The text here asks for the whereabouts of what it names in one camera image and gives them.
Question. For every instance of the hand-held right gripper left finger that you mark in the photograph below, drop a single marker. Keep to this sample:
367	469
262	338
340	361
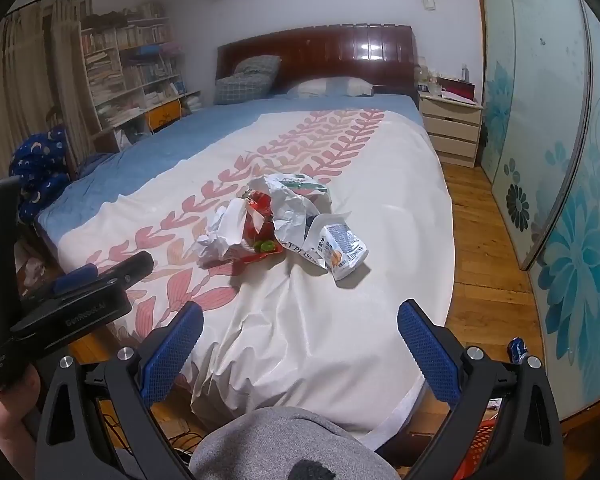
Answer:
172	347

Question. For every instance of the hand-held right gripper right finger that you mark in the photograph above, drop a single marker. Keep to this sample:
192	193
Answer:
427	347

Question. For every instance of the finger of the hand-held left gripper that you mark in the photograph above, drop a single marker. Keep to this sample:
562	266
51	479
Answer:
75	278
130	266

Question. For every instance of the white paper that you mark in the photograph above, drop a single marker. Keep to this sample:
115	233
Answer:
225	235

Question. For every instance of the white blue snack packet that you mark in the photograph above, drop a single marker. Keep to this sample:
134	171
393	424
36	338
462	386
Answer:
342	250

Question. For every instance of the red snack wrapper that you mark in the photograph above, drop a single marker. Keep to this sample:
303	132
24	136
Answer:
257	215

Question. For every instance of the white green-print plastic bag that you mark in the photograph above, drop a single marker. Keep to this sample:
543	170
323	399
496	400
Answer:
290	205

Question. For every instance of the person's left hand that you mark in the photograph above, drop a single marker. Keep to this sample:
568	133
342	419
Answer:
5	410

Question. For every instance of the blue can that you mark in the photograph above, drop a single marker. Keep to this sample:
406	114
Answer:
517	350

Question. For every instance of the red plastic basket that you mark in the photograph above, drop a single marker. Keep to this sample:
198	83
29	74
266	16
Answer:
484	437

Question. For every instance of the blue star-print cloth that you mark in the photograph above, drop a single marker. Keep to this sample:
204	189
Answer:
40	170

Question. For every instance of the bed with blue sheet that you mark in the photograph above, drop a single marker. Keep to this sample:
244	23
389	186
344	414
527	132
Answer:
180	130

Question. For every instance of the person's grey pants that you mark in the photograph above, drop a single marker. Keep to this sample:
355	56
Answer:
290	445

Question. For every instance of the white leaf-print blanket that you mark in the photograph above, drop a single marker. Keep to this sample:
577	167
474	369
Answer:
355	185

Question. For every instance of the beige curtain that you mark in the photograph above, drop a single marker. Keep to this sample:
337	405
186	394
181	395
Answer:
10	85

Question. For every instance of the white bookshelf with books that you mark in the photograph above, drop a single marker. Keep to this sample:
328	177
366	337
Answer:
130	60

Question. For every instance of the beige nightstand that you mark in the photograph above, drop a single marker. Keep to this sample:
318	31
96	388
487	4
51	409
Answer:
450	130

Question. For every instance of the grey plaid pillow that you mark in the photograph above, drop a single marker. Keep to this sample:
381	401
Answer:
245	80

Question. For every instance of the red box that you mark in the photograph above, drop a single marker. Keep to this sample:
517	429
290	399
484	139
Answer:
455	90

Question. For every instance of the white blue pillow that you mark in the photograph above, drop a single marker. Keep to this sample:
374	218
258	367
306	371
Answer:
330	87

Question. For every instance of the floral sliding wardrobe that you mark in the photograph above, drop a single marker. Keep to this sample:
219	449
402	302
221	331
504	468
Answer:
555	110

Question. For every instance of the small bottle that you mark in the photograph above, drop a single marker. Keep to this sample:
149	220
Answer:
463	72

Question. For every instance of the dark wooden headboard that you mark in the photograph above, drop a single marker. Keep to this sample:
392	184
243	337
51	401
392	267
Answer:
330	50

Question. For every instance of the deer antler wall decor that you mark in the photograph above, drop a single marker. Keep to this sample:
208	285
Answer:
427	1

